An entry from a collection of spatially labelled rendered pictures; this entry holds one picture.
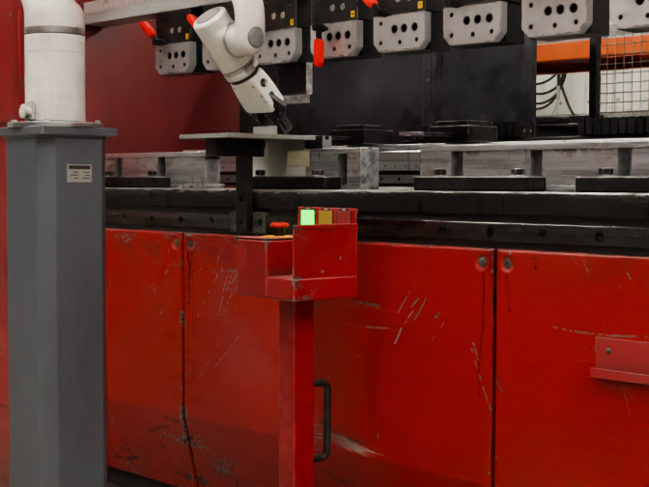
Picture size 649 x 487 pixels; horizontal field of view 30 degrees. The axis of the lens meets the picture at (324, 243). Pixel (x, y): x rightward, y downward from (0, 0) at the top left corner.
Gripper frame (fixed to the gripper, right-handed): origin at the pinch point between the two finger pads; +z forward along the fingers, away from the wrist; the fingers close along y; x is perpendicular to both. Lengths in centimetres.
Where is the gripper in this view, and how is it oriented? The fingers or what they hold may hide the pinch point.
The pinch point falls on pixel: (276, 126)
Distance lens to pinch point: 288.2
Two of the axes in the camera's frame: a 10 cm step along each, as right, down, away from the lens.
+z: 4.7, 7.3, 4.9
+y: -7.0, -0.4, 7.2
